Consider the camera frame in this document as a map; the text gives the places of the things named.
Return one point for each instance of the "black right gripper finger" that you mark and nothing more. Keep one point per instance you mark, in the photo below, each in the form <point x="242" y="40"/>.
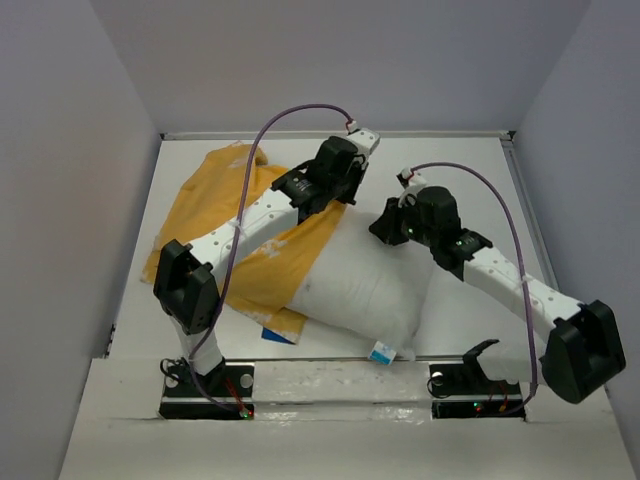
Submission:
<point x="386" y="230"/>
<point x="395" y="207"/>

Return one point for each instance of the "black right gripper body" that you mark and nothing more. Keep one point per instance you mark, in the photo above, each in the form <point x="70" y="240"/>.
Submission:
<point x="413" y="227"/>

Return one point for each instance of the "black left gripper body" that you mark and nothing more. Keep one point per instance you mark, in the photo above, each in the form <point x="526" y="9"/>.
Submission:
<point x="344" y="189"/>

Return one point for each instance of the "white pillow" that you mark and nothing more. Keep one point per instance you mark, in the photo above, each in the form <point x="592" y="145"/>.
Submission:
<point x="358" y="283"/>

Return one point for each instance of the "yellow pillowcase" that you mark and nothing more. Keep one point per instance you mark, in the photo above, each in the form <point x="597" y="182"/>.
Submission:
<point x="260" y="284"/>

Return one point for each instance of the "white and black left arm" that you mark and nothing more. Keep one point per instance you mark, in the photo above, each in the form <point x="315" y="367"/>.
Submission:
<point x="185" y="282"/>

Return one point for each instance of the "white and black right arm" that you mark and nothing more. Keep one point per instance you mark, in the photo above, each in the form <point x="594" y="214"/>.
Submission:
<point x="582" y="345"/>

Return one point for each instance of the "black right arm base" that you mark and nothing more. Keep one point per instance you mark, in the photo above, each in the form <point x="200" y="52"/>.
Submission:
<point x="461" y="390"/>

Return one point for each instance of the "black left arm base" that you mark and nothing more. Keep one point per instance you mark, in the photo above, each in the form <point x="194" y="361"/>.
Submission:
<point x="225" y="394"/>

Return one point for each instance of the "white front board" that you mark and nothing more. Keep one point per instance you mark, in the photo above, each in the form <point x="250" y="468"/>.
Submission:
<point x="118" y="435"/>

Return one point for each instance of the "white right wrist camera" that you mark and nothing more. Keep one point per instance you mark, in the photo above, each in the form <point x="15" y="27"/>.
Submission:
<point x="412" y="182"/>

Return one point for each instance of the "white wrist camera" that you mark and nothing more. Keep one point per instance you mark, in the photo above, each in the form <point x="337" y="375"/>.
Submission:
<point x="364" y="139"/>
<point x="412" y="182"/>

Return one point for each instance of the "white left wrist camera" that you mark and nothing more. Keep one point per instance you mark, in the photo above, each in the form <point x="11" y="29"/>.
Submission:
<point x="364" y="139"/>

